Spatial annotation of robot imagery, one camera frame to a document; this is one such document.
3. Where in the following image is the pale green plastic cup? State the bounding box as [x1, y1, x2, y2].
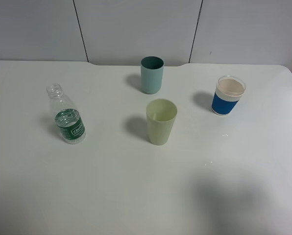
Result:
[146, 98, 177, 145]

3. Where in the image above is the clear bottle with green label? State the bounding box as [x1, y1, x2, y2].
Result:
[46, 84, 86, 144]

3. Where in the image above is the teal plastic cup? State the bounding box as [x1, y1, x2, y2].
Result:
[141, 56, 164, 94]

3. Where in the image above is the blue sleeved paper cup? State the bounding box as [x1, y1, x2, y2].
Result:
[211, 75, 246, 116]

